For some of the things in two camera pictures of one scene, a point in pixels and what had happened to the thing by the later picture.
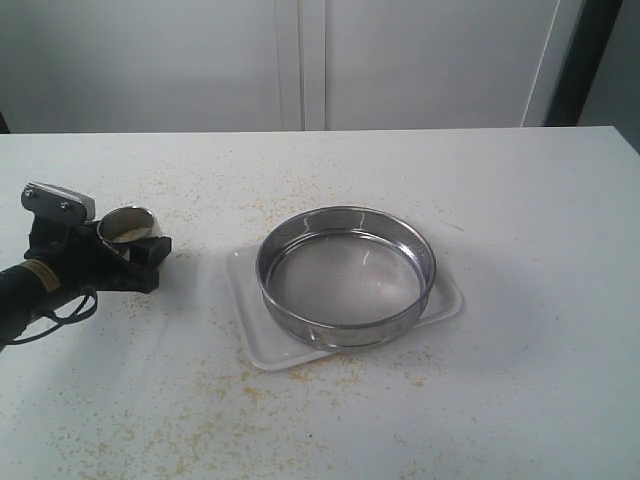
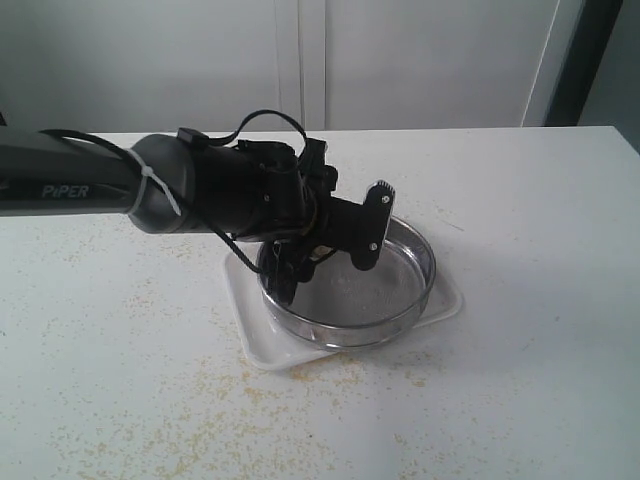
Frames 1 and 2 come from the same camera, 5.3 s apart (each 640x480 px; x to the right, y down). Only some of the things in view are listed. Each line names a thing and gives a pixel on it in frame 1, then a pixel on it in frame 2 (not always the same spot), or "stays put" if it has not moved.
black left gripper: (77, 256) -> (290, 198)
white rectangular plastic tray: (269, 348) stays put
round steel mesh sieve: (341, 277) stays put
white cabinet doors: (210, 66) stays put
